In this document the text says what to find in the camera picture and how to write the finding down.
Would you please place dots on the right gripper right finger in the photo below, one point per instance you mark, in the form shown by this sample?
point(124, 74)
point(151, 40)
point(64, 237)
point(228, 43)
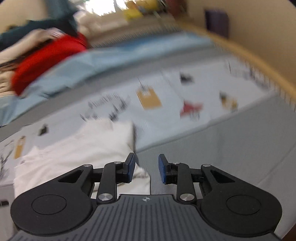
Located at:
point(180, 175)

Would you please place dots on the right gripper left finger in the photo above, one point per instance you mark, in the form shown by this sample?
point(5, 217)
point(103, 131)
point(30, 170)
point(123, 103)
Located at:
point(111, 175)

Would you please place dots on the white long-sleeve shirt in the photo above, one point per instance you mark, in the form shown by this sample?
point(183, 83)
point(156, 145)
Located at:
point(97, 142)

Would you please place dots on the grey printed bed sheet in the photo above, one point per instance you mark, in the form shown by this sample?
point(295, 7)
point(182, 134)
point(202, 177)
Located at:
point(197, 105)

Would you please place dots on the light blue duvet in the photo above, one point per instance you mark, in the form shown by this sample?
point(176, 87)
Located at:
point(80, 67)

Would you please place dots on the red blanket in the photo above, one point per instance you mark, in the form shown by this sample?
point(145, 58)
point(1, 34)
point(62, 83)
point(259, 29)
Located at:
point(45, 58)

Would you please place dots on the cream folded blanket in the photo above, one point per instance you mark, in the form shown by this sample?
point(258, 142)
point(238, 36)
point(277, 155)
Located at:
point(12, 56)

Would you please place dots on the white plush toy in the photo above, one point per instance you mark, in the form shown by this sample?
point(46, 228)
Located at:
point(90, 25)

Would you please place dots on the dark purple box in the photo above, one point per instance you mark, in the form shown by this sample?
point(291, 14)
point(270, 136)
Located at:
point(217, 22)

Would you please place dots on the yellow plush toy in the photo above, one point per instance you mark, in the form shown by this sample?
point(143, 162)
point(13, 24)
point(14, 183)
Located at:
point(137, 9)

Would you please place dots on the teal shark plush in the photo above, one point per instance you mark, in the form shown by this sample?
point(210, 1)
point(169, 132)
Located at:
point(66, 23)

